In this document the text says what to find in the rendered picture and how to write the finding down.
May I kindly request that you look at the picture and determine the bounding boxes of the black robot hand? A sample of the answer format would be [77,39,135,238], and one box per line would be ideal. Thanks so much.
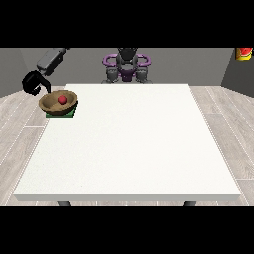
[21,69,53,97]

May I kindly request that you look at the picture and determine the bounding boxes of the brown wooden bowl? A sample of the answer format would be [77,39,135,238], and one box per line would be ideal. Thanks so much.
[38,89,79,117]

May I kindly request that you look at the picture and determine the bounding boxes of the green square pad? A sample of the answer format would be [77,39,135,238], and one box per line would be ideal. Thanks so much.
[45,101,79,119]

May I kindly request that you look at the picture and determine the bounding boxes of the small red ball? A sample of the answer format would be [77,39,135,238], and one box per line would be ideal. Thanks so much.
[57,94,69,105]

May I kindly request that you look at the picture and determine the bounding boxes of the grey robot trunk purple rings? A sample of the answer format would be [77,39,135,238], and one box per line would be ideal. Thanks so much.
[101,48,154,85]

